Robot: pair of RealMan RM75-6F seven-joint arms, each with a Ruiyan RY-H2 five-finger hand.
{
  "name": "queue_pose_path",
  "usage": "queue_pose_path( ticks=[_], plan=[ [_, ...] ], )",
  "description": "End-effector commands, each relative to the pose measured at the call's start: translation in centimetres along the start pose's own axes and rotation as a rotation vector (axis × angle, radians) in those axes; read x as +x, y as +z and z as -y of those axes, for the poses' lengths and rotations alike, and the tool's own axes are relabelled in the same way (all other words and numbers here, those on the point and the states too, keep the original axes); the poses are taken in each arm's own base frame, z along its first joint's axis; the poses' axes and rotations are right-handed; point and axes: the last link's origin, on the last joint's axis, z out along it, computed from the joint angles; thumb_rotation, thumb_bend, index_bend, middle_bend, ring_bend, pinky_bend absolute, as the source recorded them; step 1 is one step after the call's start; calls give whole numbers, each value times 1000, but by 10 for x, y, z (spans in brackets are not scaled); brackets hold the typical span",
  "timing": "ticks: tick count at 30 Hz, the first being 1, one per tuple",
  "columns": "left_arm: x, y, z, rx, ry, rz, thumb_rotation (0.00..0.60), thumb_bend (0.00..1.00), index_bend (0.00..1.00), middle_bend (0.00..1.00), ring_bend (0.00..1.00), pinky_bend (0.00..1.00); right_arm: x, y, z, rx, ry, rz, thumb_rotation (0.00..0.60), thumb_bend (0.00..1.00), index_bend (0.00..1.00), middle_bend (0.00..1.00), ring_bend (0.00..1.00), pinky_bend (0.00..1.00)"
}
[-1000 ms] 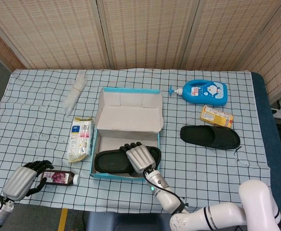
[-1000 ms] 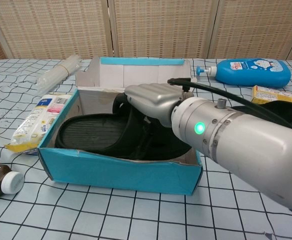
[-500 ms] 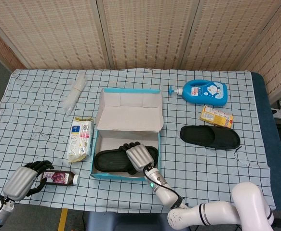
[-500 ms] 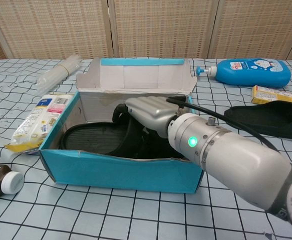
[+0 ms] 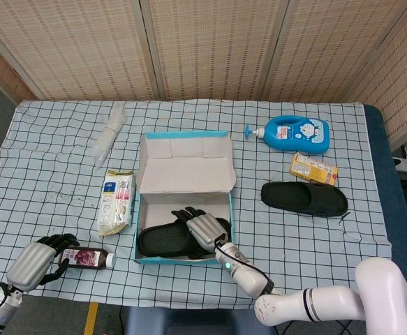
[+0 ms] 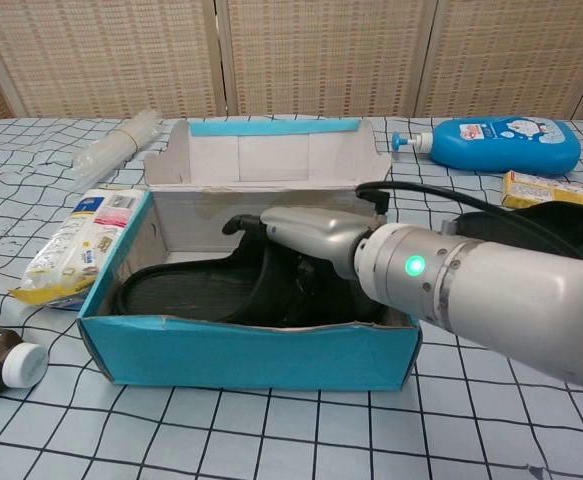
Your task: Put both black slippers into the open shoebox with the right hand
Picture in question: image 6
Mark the yellow cardboard packet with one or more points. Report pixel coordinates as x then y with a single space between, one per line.
546 192

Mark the blue pump detergent bottle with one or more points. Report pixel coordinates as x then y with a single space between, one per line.
501 147

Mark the white and yellow wipes pack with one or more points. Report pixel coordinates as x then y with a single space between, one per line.
76 240

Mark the teal cardboard shoe box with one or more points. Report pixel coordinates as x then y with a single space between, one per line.
231 355

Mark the black slipper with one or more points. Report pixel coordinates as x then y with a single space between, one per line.
571 225
181 295

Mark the blue checkered tablecloth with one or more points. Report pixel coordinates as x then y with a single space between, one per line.
271 430

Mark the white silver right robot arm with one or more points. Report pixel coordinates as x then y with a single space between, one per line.
511 305

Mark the dark juice bottle white cap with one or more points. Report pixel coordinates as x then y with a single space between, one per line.
1 360

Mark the woven folding screen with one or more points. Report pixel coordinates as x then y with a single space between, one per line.
321 55

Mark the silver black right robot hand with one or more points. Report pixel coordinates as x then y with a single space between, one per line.
316 232

